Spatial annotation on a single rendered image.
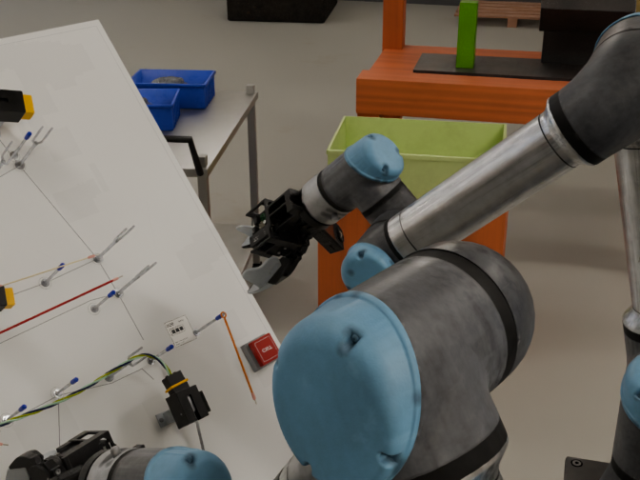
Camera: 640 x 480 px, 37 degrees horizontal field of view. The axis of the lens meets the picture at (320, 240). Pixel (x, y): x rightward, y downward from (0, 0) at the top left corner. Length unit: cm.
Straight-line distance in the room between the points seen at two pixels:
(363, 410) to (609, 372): 333
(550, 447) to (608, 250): 169
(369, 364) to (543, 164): 59
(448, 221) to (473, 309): 53
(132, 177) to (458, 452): 130
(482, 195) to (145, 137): 90
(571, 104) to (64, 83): 107
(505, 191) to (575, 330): 302
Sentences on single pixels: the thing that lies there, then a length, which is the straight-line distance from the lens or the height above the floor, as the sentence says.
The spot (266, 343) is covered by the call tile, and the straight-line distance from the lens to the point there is 179.
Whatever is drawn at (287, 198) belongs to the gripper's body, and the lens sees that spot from 141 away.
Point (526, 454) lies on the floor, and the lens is 339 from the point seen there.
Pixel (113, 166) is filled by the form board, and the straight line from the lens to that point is 183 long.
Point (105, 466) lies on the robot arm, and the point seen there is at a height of 144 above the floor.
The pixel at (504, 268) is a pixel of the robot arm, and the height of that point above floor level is 173.
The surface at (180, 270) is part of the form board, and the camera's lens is 179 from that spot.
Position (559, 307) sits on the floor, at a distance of 431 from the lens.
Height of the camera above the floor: 204
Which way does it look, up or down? 25 degrees down
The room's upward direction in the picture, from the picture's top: straight up
